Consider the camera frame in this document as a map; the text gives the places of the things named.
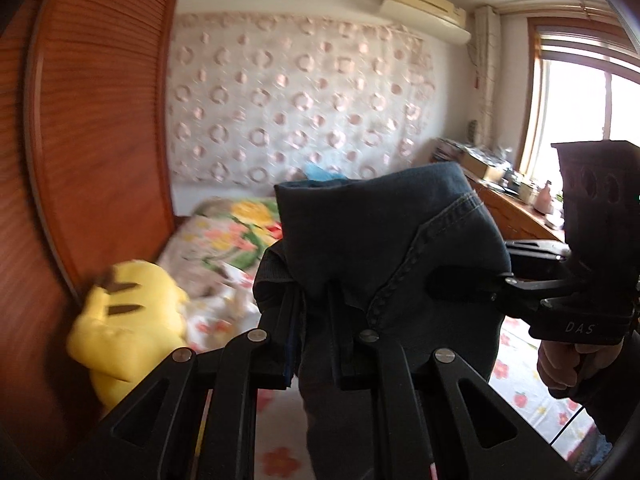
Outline circle-patterned wall cloth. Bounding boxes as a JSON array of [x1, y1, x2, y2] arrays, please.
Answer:
[[167, 12, 436, 188]]

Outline floral blanket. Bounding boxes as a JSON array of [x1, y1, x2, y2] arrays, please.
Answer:
[[155, 197, 616, 480]]

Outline wooden slatted panel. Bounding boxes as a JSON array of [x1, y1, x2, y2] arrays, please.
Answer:
[[0, 0, 188, 480]]

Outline window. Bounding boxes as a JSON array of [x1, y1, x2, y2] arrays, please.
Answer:
[[517, 15, 640, 181]]

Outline black cable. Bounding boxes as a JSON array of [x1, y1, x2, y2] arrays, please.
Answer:
[[549, 402, 586, 446]]

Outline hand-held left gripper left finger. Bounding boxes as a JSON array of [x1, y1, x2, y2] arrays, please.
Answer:
[[65, 285, 302, 480]]

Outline yellow plush toy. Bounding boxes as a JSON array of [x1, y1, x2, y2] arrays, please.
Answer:
[[67, 260, 190, 408]]

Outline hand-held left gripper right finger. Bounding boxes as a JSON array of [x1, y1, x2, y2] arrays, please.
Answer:
[[327, 280, 591, 480]]

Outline row of small household clutter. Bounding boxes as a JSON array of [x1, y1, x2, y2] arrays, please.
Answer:
[[432, 137, 568, 228]]

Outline light blue cloth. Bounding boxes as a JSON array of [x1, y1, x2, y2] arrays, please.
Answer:
[[304, 162, 346, 181]]

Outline blue denim pants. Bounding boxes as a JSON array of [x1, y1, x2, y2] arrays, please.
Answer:
[[252, 162, 513, 480]]

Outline wooden low cabinet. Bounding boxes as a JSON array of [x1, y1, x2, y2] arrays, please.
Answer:
[[465, 170, 566, 243]]

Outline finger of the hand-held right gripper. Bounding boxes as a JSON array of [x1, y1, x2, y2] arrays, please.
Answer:
[[504, 240, 572, 265], [425, 264, 571, 318]]

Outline white wall air conditioner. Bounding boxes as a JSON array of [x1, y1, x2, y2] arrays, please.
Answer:
[[377, 0, 473, 45]]

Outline white patterned curtain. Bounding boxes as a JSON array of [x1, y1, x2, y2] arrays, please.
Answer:
[[471, 6, 502, 141]]

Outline person's right hand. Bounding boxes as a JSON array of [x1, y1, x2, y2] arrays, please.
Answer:
[[537, 341, 584, 401]]

